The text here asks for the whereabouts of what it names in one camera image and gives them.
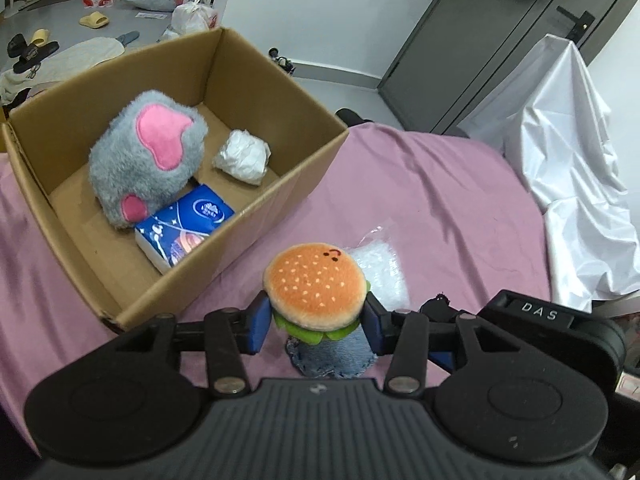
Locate blue denim fabric piece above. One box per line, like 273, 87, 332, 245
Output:
285, 327, 376, 379

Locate plush hamburger toy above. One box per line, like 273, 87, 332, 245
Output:
262, 243, 369, 346

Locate grey pink plush paw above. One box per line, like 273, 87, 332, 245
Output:
88, 90, 208, 229

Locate black crochet toy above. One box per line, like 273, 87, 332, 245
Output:
419, 294, 459, 323

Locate clear bag of white pellets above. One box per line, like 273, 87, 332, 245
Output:
347, 220, 410, 311

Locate pink bed sheet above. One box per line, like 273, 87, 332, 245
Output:
1, 124, 551, 431

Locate blue tissue pack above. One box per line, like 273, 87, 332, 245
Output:
134, 184, 234, 274

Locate crumpled white tissue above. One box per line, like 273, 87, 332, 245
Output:
212, 129, 271, 186

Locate cardboard box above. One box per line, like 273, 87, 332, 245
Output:
2, 27, 348, 330

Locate white draped cloth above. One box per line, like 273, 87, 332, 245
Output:
458, 35, 639, 311

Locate black slipper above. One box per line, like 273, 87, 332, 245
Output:
335, 107, 371, 128

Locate grey sneakers pair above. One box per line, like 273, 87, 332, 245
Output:
268, 48, 296, 76

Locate grey door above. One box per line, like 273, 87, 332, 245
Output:
378, 0, 638, 134

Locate white plastic bag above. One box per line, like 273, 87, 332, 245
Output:
170, 0, 218, 36

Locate cream cloth on floor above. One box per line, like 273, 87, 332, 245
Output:
1, 37, 125, 105

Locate yellow slipper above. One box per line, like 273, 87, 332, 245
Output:
79, 11, 110, 29

